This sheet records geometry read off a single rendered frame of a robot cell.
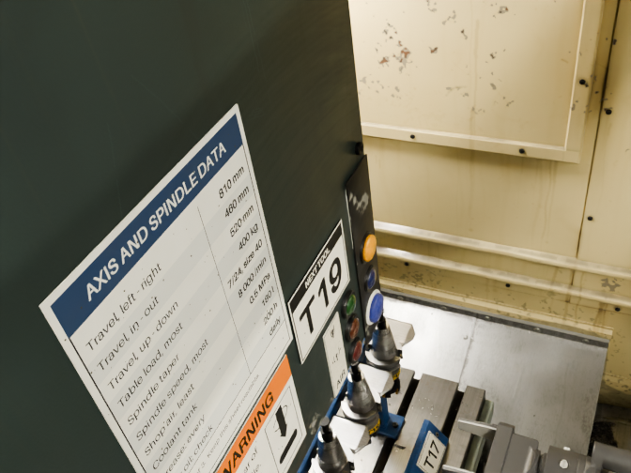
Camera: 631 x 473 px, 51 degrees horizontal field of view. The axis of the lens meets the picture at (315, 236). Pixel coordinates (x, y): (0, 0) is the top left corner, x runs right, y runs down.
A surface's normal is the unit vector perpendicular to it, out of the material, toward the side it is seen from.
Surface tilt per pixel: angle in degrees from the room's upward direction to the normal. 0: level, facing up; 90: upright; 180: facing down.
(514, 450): 0
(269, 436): 90
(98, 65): 90
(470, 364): 24
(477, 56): 90
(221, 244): 90
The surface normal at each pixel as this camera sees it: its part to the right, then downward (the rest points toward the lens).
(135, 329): 0.90, 0.18
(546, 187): -0.41, 0.64
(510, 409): -0.29, -0.42
